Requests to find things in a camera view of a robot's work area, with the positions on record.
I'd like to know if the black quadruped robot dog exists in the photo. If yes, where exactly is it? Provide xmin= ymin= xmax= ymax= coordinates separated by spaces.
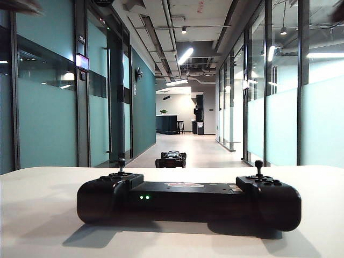
xmin=155 ymin=151 xmax=187 ymax=169

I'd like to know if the short linear ceiling light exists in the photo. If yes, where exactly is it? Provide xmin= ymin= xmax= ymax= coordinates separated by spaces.
xmin=166 ymin=78 xmax=189 ymax=87

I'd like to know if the grey ceiling ventilation duct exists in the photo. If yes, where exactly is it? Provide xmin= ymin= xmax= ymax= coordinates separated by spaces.
xmin=187 ymin=76 xmax=216 ymax=85

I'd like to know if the black remote control with joysticks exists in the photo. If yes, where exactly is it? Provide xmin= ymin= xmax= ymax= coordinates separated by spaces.
xmin=76 ymin=159 xmax=302 ymax=232

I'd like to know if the glowing door display panel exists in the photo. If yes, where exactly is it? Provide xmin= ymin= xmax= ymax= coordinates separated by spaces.
xmin=76 ymin=54 xmax=90 ymax=71

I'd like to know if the tall black cabinet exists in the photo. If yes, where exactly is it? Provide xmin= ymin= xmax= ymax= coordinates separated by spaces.
xmin=191 ymin=94 xmax=205 ymax=135

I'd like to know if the long linear ceiling light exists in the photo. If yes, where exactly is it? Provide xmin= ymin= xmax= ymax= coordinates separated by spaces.
xmin=177 ymin=47 xmax=195 ymax=66

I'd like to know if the dark counter with white top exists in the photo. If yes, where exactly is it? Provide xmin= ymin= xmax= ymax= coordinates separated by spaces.
xmin=155 ymin=113 xmax=180 ymax=135

